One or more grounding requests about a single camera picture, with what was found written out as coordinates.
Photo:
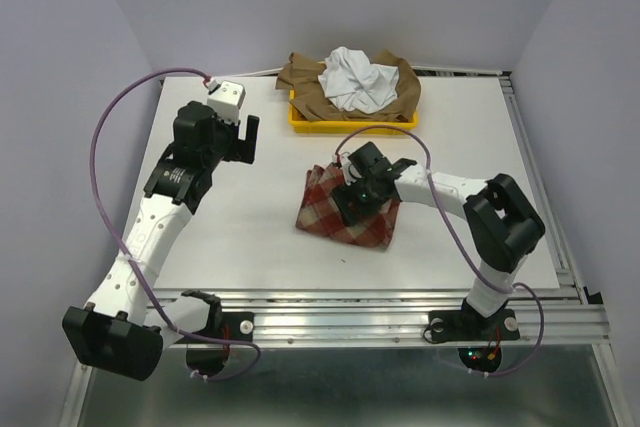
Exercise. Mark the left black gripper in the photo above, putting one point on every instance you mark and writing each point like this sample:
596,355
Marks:
245,148

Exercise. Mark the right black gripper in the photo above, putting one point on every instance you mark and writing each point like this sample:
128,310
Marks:
344,194

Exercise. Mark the red plaid skirt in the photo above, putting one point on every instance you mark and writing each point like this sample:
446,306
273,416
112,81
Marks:
319,215

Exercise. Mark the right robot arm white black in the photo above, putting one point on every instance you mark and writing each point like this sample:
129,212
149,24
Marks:
504,225

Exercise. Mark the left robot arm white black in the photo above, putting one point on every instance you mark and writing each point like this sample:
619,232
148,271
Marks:
122,328

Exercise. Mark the yellow plastic tray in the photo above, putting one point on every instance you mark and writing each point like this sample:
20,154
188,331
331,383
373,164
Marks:
302,126

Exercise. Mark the brown skirt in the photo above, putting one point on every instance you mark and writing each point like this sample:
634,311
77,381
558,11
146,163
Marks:
301,73

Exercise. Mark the white skirt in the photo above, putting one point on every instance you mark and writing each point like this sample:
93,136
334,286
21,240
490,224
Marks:
351,82

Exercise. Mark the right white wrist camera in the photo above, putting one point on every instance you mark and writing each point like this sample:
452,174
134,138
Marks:
349,171

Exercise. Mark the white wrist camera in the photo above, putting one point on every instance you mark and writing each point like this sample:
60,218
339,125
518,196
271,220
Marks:
225,98
349,171

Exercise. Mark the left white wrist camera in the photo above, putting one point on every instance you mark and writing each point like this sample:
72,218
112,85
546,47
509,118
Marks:
225,98

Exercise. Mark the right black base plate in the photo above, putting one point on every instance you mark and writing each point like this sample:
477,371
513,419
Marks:
445,326

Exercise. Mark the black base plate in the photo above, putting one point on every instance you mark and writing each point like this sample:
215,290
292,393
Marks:
237,326
445,326

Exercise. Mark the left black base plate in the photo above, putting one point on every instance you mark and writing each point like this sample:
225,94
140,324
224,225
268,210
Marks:
237,326

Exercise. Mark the aluminium frame rail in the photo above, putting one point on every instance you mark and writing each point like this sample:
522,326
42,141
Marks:
386,318

